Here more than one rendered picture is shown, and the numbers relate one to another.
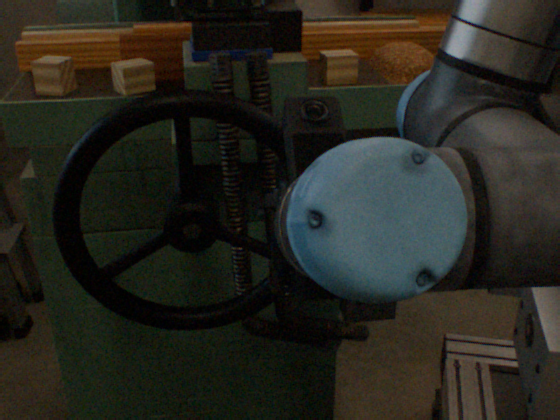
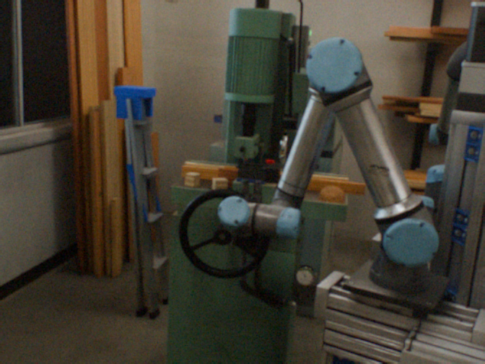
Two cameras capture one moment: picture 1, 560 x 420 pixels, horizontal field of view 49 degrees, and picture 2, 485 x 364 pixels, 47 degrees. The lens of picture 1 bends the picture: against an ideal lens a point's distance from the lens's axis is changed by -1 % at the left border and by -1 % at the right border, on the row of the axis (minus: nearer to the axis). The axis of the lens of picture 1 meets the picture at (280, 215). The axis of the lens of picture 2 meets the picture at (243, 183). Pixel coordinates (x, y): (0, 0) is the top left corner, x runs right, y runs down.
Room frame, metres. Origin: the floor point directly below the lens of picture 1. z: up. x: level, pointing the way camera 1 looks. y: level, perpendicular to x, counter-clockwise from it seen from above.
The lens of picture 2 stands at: (-0.97, -0.45, 1.37)
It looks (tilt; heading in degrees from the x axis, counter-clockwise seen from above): 13 degrees down; 17
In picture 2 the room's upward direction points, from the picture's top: 4 degrees clockwise
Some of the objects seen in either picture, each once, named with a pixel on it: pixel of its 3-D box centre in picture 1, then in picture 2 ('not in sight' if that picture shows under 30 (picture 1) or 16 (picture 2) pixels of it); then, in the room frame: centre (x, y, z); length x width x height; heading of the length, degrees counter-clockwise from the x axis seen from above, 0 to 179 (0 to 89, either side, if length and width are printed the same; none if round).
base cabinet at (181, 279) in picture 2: (199, 312); (239, 305); (1.05, 0.17, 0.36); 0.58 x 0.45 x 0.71; 9
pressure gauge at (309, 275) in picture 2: not in sight; (304, 276); (0.77, -0.14, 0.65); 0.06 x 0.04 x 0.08; 99
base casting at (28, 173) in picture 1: (186, 128); (246, 211); (1.06, 0.17, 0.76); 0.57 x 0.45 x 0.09; 9
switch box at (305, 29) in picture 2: not in sight; (300, 46); (1.27, 0.06, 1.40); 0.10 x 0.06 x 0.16; 9
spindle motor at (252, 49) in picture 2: not in sight; (252, 56); (0.94, 0.15, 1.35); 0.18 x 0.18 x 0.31
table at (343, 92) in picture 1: (237, 101); (258, 199); (0.84, 0.06, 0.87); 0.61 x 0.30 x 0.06; 99
